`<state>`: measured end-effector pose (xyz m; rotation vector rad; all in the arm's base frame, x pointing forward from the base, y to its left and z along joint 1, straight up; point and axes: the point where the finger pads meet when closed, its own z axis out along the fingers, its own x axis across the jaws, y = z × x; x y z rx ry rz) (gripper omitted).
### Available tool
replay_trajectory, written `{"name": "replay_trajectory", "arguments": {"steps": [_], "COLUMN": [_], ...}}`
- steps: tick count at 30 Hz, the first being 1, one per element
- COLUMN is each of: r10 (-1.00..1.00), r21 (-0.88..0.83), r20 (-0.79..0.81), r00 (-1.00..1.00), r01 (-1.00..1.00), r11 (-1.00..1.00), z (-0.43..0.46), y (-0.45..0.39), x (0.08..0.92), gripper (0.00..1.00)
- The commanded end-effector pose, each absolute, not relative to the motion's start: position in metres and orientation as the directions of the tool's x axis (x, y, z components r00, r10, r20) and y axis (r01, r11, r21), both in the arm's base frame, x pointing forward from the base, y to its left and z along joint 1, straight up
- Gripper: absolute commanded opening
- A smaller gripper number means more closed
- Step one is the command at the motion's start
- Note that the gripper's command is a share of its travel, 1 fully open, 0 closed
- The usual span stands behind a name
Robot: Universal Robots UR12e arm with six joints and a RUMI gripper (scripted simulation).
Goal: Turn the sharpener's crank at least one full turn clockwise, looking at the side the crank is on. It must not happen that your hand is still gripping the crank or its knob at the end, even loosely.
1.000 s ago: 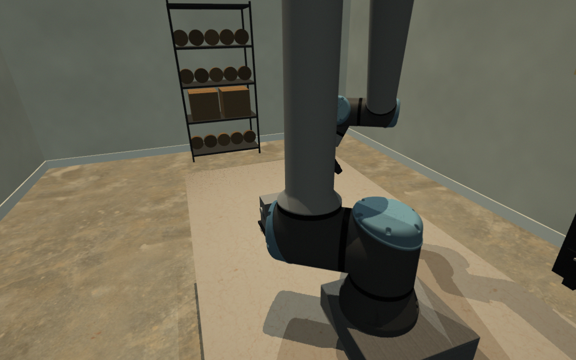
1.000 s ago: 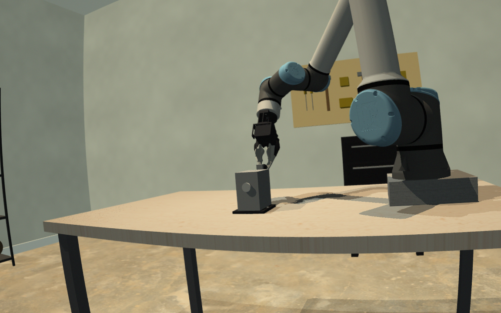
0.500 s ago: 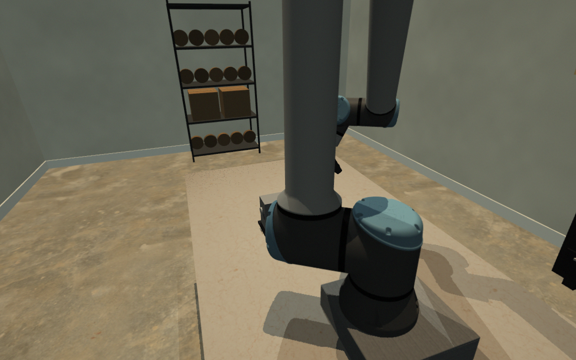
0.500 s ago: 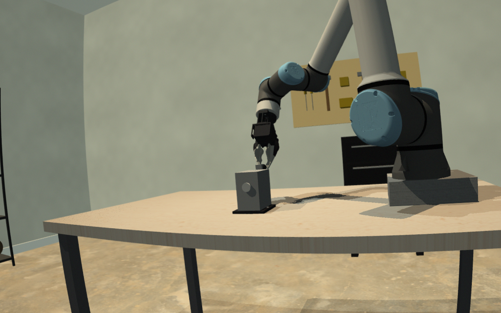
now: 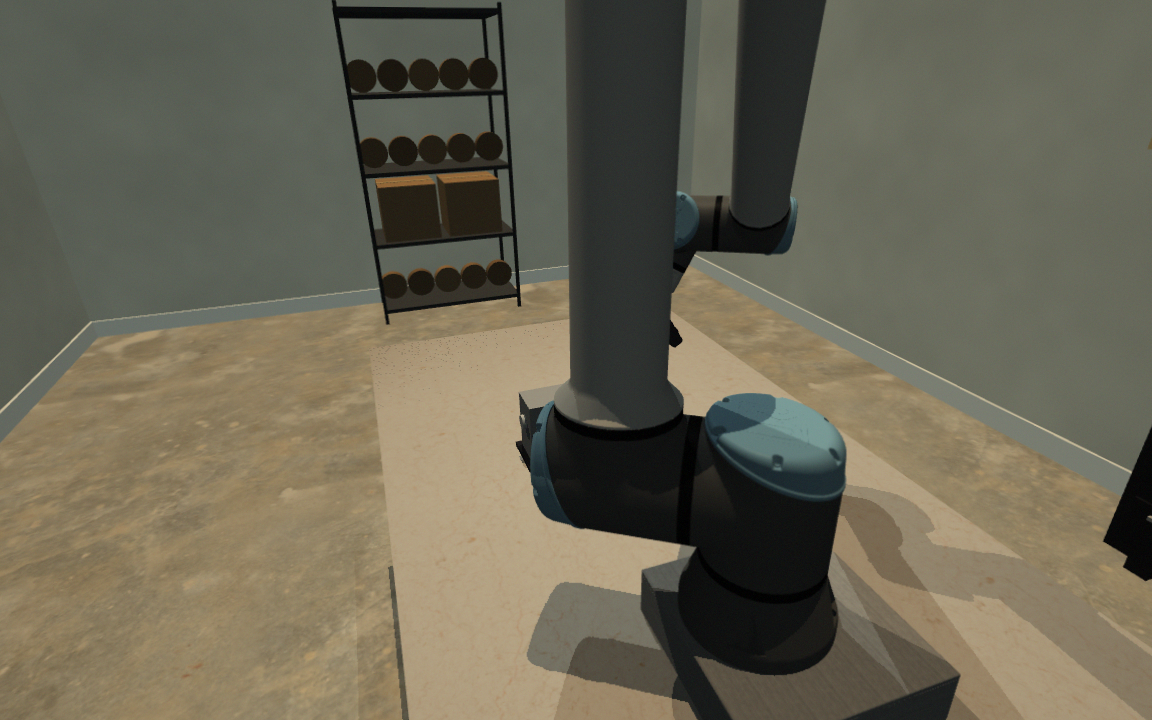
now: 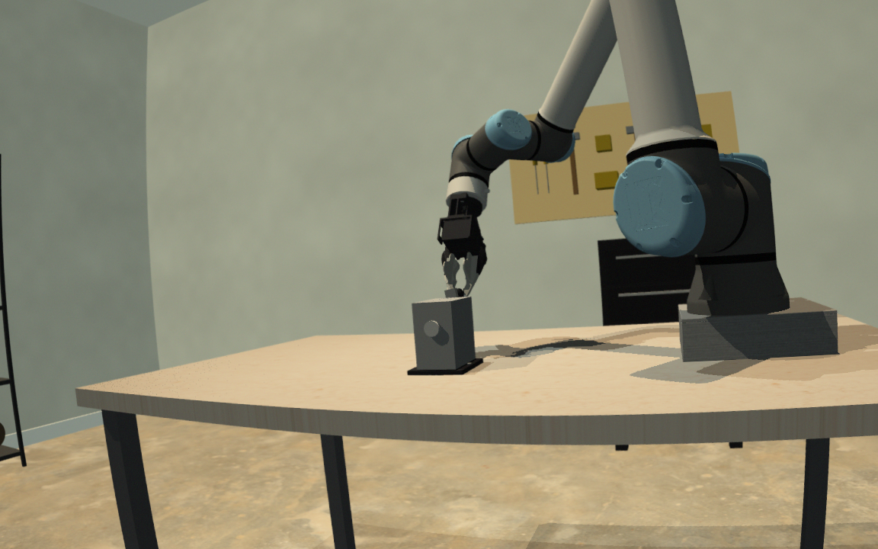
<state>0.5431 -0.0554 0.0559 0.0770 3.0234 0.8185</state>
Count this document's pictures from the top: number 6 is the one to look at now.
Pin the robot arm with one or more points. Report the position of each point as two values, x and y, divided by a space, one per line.
672 199

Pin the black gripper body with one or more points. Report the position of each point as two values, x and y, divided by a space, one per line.
457 233

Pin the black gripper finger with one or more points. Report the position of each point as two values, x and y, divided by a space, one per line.
450 267
472 267

